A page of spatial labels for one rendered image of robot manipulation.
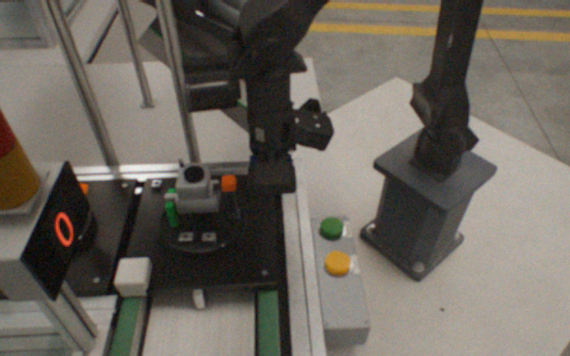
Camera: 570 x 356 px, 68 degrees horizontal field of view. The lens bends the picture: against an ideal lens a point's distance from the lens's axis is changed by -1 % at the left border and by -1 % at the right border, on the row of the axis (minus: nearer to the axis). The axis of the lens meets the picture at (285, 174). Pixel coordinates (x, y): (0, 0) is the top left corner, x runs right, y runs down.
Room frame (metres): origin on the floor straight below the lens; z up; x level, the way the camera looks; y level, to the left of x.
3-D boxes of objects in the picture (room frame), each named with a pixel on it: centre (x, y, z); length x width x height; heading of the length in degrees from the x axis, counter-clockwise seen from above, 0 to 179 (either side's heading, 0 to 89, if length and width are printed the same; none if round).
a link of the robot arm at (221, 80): (0.45, 0.06, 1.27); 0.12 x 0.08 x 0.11; 100
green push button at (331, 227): (0.45, -0.08, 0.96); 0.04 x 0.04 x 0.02
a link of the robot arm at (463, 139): (0.51, -0.24, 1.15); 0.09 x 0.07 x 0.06; 10
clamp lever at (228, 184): (0.46, 0.09, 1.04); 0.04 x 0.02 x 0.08; 93
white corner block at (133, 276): (0.35, 0.23, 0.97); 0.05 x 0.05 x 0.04; 3
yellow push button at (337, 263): (0.38, -0.08, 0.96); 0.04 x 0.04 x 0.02
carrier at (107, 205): (0.44, 0.39, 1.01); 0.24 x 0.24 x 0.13; 3
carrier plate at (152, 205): (0.46, 0.14, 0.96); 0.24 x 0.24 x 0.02; 3
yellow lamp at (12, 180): (0.26, 0.25, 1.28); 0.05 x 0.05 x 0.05
